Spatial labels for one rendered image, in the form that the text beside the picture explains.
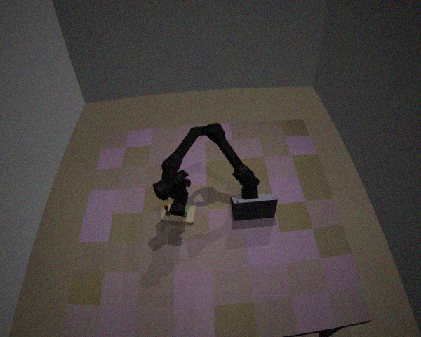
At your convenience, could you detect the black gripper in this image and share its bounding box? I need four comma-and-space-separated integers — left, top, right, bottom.
169, 178, 191, 216

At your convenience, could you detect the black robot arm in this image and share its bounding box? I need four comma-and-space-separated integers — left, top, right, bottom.
153, 123, 260, 200

